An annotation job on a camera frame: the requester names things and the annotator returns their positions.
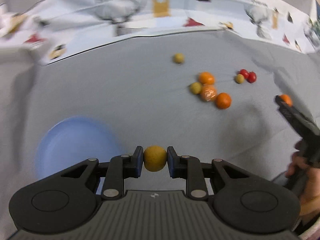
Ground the yellow-green longan fruit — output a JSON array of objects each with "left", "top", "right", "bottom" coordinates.
[{"left": 143, "top": 145, "right": 167, "bottom": 172}]

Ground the grey bed sheet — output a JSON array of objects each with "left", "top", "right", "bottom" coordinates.
[{"left": 1, "top": 30, "right": 319, "bottom": 239}]

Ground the deer print white cloth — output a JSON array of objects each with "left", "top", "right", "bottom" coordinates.
[{"left": 1, "top": 0, "right": 319, "bottom": 62}]

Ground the plastic-wrapped orange tangerine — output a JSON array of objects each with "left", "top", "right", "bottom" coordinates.
[{"left": 200, "top": 84, "right": 217, "bottom": 102}]

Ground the red cherry tomato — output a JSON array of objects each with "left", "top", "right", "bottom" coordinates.
[
  {"left": 239, "top": 69, "right": 249, "bottom": 80},
  {"left": 247, "top": 72, "right": 257, "bottom": 83}
]

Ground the person right hand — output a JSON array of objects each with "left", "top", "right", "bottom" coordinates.
[{"left": 286, "top": 140, "right": 319, "bottom": 224}]

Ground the blue plastic plate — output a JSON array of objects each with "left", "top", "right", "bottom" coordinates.
[{"left": 35, "top": 116, "right": 125, "bottom": 179}]

